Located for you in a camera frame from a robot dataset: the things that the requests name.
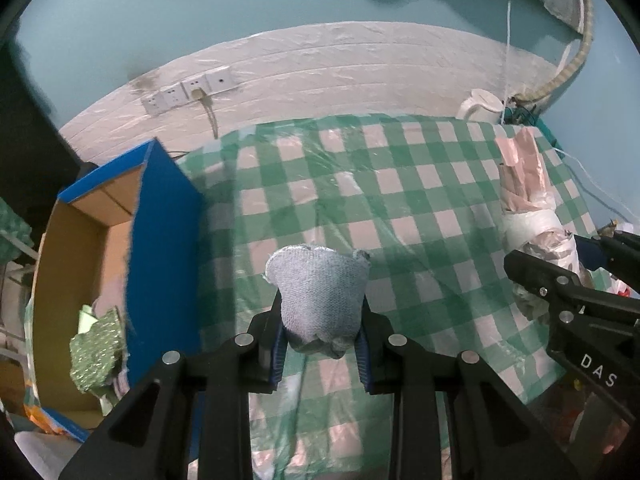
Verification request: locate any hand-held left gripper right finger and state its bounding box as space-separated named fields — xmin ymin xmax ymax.
xmin=354 ymin=295 xmax=583 ymax=480

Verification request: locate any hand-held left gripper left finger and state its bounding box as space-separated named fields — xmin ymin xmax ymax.
xmin=57 ymin=292 xmax=289 ymax=480

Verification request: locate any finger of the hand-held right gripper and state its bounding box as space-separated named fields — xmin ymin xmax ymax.
xmin=574 ymin=230 xmax=640 ymax=293
xmin=504 ymin=249 xmax=640 ymax=333

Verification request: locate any grey knitted cloth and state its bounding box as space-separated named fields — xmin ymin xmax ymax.
xmin=264 ymin=243 xmax=372 ymax=359

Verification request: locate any blue cardboard box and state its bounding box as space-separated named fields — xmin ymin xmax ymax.
xmin=25 ymin=138 xmax=206 ymax=436

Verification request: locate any dark green knitted cloth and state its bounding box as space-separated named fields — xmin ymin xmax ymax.
xmin=69 ymin=307 xmax=126 ymax=393

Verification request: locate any light green foam sheet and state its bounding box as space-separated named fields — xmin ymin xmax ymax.
xmin=79 ymin=305 xmax=101 ymax=333

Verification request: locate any green checked plastic tablecloth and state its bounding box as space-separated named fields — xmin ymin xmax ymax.
xmin=175 ymin=114 xmax=598 ymax=480

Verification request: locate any white electric kettle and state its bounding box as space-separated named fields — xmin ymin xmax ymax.
xmin=456 ymin=88 xmax=503 ymax=123

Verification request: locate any orange printed packet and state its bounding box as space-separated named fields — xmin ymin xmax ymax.
xmin=25 ymin=394 xmax=57 ymax=433

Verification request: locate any green checked cloth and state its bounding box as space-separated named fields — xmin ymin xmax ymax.
xmin=0 ymin=197 xmax=32 ymax=261

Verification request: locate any black hanging cloth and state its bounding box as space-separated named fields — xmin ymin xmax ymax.
xmin=0 ymin=35 xmax=96 ymax=211

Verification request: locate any white power cable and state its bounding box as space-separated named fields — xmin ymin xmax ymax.
xmin=552 ymin=145 xmax=631 ymax=221

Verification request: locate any beige corrugated hose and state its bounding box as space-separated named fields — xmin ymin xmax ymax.
xmin=517 ymin=0 xmax=596 ymax=103

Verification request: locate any thin white hanging cord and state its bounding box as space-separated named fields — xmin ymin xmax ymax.
xmin=500 ymin=0 xmax=515 ymax=108

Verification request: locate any beige plug cable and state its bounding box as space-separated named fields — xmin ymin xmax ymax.
xmin=192 ymin=87 xmax=221 ymax=139

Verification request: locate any wide white wall socket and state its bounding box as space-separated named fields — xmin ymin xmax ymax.
xmin=141 ymin=87 xmax=184 ymax=116

